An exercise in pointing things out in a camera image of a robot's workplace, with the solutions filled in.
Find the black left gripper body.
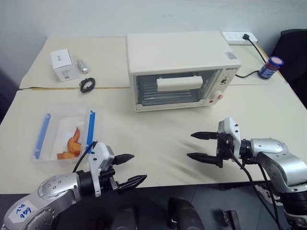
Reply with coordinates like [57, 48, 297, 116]
[98, 165, 120, 193]

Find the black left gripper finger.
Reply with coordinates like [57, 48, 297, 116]
[117, 174, 148, 192]
[113, 154, 135, 166]

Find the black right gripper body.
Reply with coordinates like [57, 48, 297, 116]
[215, 131, 235, 161]

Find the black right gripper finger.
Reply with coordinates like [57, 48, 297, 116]
[186, 152, 224, 168]
[190, 131, 219, 141]

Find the white knob with red mark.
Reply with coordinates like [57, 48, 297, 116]
[209, 90, 224, 102]

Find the orange food wedge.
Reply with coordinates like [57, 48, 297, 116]
[68, 126, 83, 145]
[57, 151, 80, 161]
[67, 140, 81, 155]

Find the clear plastic food container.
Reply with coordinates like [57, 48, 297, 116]
[30, 103, 102, 165]

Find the cream toaster oven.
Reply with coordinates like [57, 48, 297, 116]
[126, 30, 242, 113]

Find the dark rounded shape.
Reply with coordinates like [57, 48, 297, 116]
[167, 196, 205, 230]
[112, 207, 140, 230]

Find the blue container clip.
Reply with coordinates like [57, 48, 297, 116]
[84, 109, 97, 154]
[34, 113, 52, 159]

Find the blue jar with pink lid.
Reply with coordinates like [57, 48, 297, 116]
[258, 56, 284, 80]

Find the silver metal cylinder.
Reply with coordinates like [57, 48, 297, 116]
[76, 58, 90, 73]

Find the white power strip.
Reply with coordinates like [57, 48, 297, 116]
[221, 31, 259, 46]

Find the black office chair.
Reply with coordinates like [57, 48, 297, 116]
[270, 29, 307, 109]

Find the white cardboard box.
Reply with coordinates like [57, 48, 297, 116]
[50, 48, 81, 82]

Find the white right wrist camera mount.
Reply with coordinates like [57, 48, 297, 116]
[217, 116, 242, 159]

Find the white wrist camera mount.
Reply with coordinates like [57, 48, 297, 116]
[87, 141, 116, 198]
[217, 116, 242, 159]

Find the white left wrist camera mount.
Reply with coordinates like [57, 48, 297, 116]
[87, 141, 116, 198]

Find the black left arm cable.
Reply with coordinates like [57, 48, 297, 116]
[71, 140, 98, 173]

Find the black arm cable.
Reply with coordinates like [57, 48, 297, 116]
[229, 147, 286, 230]
[71, 140, 98, 173]

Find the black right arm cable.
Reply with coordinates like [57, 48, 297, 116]
[229, 147, 286, 230]

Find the cream oven door handle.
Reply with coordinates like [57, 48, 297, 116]
[156, 75, 203, 92]

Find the coiled black cable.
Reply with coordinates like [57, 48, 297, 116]
[78, 77, 97, 94]

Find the black power cord with plug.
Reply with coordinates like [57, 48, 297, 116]
[235, 34, 270, 79]

